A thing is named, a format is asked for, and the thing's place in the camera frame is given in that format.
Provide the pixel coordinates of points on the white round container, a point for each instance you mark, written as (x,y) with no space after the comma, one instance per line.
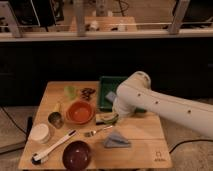
(40,133)

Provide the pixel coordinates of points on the small green cup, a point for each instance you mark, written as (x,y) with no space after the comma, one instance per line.
(70,92)

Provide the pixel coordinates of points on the yellow-green small object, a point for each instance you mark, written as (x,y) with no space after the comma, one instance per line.
(57,107)

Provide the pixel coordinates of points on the green plastic tray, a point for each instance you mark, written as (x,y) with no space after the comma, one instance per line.
(107,84)

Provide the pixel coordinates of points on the blue sponge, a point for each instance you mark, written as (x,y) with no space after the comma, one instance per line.
(110,96)

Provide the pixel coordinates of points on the silver fork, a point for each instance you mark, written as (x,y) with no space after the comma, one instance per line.
(94,132)

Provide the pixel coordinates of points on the small metal cup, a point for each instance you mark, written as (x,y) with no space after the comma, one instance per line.
(55,118)

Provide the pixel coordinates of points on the wooden block with black edge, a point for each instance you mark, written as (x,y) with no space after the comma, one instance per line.
(99,116)

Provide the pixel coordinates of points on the orange red bowl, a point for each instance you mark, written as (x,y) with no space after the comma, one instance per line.
(80,112)

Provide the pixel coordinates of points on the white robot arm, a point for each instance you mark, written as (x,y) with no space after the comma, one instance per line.
(135,92)

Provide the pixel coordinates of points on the grey folded cloth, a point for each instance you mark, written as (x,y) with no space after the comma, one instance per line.
(116,140)

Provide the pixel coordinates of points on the wooden folding table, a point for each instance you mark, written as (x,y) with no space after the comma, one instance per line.
(148,146)

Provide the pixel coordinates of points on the green pepper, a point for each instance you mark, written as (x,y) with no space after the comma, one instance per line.
(109,119)

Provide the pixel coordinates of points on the dark maroon bowl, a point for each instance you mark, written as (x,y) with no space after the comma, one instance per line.
(76,156)

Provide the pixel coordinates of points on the white dish brush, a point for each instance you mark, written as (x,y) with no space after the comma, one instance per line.
(38,158)

